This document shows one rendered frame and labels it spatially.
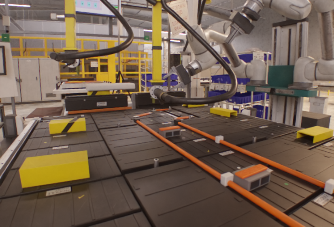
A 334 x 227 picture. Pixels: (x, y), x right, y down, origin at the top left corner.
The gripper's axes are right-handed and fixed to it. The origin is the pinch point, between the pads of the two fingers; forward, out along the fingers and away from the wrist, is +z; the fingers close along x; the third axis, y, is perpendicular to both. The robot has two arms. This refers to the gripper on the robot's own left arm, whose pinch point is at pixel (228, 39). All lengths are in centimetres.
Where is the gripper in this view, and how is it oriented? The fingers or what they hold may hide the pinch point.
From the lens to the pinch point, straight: 111.3
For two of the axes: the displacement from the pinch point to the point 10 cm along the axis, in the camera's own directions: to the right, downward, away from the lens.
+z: -5.5, 7.8, 2.9
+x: -8.2, -4.6, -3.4
